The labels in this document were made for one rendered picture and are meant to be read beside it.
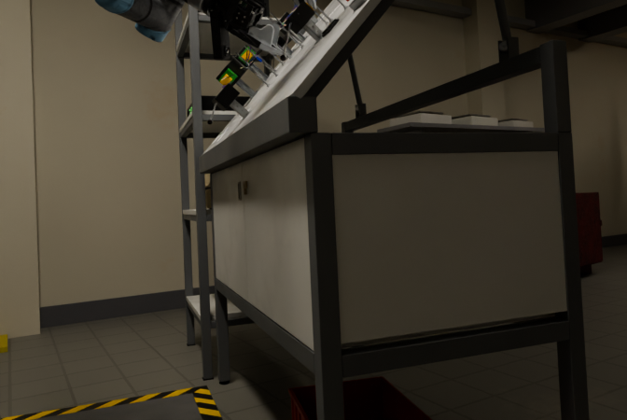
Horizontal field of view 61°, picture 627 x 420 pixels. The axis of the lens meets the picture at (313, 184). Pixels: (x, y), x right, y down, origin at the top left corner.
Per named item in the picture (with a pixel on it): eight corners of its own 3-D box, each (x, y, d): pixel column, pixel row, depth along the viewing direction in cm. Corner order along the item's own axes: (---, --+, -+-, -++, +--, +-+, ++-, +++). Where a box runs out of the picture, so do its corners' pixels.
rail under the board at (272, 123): (288, 133, 93) (287, 95, 93) (199, 174, 204) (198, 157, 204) (318, 133, 95) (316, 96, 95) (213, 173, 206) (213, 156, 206)
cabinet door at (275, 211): (309, 352, 97) (299, 137, 98) (244, 301, 149) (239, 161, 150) (323, 350, 98) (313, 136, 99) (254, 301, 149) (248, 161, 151)
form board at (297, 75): (204, 159, 205) (201, 155, 205) (355, -21, 230) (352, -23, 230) (299, 100, 94) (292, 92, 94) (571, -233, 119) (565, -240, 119)
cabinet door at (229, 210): (246, 301, 149) (241, 161, 150) (215, 277, 201) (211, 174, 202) (254, 301, 150) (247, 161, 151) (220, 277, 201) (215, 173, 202)
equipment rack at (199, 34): (202, 382, 205) (182, -91, 210) (185, 343, 262) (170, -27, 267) (324, 362, 222) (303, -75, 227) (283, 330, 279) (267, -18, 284)
